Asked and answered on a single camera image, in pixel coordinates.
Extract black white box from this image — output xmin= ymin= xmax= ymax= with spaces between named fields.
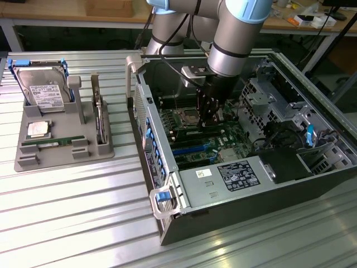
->
xmin=295 ymin=13 xmax=316 ymax=23

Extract wooden workbench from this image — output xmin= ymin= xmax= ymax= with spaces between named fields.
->
xmin=0 ymin=0 xmax=357 ymax=37

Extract black camera cable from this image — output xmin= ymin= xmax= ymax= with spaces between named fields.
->
xmin=158 ymin=11 xmax=201 ymax=86

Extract green motherboard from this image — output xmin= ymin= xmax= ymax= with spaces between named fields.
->
xmin=155 ymin=92 xmax=253 ymax=171

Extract blue expansion slot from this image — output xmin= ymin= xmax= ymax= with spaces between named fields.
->
xmin=172 ymin=144 xmax=217 ymax=156

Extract green graphics card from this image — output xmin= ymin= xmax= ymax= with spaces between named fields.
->
xmin=90 ymin=71 xmax=108 ymax=146

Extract silver CPU socket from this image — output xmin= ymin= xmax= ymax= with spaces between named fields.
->
xmin=175 ymin=107 xmax=199 ymax=126

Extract black hanging cable with plug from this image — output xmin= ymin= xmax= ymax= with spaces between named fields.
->
xmin=135 ymin=0 xmax=157 ymax=49

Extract silver CPU chip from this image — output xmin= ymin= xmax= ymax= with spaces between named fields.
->
xmin=26 ymin=122 xmax=52 ymax=138

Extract hard disk with blue caddy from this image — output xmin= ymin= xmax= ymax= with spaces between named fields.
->
xmin=7 ymin=58 xmax=75 ymax=113

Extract long black expansion slot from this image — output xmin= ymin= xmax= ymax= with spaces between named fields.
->
xmin=170 ymin=138 xmax=209 ymax=149
xmin=177 ymin=156 xmax=217 ymax=170

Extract RAM slot white latches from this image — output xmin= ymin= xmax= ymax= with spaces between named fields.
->
xmin=161 ymin=99 xmax=197 ymax=107
xmin=158 ymin=95 xmax=197 ymax=101
xmin=172 ymin=129 xmax=224 ymax=141

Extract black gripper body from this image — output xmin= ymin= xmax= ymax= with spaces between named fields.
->
xmin=205 ymin=73 xmax=240 ymax=101

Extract black tripod leg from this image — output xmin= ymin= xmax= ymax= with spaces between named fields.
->
xmin=303 ymin=13 xmax=357 ymax=78

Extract green RAM stick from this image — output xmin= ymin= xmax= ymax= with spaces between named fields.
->
xmin=21 ymin=136 xmax=85 ymax=147
xmin=177 ymin=121 xmax=224 ymax=135

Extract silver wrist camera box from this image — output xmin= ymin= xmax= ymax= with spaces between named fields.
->
xmin=180 ymin=65 xmax=217 ymax=88

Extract silver chipset heat sink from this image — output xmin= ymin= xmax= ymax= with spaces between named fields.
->
xmin=218 ymin=149 xmax=243 ymax=165

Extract open black PC case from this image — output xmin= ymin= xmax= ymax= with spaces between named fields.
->
xmin=125 ymin=49 xmax=357 ymax=246

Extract black plastic shroud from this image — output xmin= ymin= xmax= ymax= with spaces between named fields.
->
xmin=247 ymin=147 xmax=313 ymax=184

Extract perforated silver disk bay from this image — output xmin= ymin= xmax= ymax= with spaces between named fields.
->
xmin=239 ymin=76 xmax=278 ymax=135

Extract black monitor with stand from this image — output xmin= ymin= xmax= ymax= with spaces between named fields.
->
xmin=322 ymin=0 xmax=348 ymax=21

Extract grey power supply unit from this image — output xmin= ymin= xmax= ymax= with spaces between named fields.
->
xmin=178 ymin=155 xmax=277 ymax=210

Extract grey parts rack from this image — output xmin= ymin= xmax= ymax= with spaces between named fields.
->
xmin=14 ymin=57 xmax=115 ymax=173

